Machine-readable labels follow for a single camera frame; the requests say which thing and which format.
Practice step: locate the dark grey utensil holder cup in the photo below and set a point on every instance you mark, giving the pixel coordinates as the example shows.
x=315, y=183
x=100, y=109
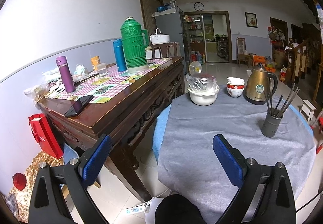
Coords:
x=271, y=123

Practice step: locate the round wall clock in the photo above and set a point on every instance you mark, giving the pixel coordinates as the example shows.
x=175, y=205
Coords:
x=199, y=6

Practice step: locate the green thermos flask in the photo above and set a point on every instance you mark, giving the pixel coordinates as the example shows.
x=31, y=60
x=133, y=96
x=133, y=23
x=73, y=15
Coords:
x=134, y=40

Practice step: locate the checkered table mat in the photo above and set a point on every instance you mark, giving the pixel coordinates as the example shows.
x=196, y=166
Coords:
x=105, y=86

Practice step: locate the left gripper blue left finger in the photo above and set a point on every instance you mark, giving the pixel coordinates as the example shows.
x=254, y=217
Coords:
x=93, y=159

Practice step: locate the gold electric kettle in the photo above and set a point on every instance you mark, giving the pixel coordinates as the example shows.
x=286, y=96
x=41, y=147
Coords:
x=259, y=84

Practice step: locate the red gift bag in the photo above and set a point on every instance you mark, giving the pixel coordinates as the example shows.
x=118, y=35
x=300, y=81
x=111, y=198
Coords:
x=44, y=136

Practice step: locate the red plastic child chair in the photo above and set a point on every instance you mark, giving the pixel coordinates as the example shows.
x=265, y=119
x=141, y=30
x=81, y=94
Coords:
x=319, y=121

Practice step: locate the blue thermos bottle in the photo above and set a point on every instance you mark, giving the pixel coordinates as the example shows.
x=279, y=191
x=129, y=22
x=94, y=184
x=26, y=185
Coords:
x=119, y=55

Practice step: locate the white pot with plastic bag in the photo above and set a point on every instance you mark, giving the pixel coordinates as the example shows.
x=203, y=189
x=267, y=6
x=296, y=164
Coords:
x=203, y=88

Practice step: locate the blue table cover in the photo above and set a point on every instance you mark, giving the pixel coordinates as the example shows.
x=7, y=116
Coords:
x=162, y=119

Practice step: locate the framed wall picture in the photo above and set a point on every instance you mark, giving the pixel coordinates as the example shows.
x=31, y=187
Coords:
x=251, y=20

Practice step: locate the wooden chair by wall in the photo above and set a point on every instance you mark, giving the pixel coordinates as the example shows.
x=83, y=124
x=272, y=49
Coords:
x=241, y=52

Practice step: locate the orange cardboard box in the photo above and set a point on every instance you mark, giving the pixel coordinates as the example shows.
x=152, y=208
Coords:
x=258, y=59

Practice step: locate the white lidded bucket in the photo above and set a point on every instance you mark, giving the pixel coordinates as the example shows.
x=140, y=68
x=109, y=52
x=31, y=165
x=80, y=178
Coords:
x=159, y=38

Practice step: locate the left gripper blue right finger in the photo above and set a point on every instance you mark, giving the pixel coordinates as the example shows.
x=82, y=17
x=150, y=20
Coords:
x=231, y=160

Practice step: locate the grey refrigerator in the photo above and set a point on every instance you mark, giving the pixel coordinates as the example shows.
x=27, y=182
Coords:
x=171, y=22

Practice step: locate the black smartphone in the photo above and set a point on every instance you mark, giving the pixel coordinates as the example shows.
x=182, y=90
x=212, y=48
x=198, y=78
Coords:
x=78, y=106

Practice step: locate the purple thermos bottle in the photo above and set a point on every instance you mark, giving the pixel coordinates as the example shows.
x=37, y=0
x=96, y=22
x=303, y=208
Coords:
x=65, y=73

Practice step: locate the orange cup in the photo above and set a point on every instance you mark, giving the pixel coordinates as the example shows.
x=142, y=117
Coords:
x=95, y=61

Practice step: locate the wooden stair railing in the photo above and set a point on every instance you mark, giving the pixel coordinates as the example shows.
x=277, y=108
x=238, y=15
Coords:
x=301, y=56

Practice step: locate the red white bowl stack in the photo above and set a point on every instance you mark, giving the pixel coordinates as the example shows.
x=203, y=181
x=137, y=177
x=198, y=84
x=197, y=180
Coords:
x=235, y=86

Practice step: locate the white chest freezer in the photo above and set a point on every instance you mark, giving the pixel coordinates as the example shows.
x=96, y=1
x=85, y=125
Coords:
x=148, y=51

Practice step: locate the small white stool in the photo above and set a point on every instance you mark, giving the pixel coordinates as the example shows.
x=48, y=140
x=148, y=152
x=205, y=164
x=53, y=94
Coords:
x=307, y=110

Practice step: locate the dark wooden chair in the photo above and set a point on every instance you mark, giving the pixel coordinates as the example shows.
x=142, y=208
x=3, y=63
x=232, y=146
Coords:
x=166, y=50

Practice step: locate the carved dark wooden sideboard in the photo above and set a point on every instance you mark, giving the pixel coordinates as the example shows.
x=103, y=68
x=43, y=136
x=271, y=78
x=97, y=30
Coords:
x=125, y=118

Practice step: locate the grey table cloth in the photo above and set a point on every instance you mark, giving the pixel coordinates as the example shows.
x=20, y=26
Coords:
x=188, y=165

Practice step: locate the small yellow desk fan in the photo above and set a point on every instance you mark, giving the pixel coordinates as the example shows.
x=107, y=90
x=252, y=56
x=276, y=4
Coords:
x=195, y=68

